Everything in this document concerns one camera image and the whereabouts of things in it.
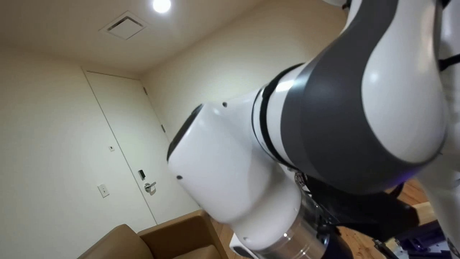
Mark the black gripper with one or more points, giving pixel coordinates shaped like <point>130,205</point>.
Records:
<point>379,216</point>

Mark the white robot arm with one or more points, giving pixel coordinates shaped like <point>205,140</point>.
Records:
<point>328,141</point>

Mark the brown leather sofa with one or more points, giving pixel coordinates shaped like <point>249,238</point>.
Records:
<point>189,236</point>

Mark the round ceiling light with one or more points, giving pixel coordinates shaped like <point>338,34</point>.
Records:
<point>162,6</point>

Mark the square ceiling air vent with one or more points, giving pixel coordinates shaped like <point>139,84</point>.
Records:
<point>126,28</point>

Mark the white door with handle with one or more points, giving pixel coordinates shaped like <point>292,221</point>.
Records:
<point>143,143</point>

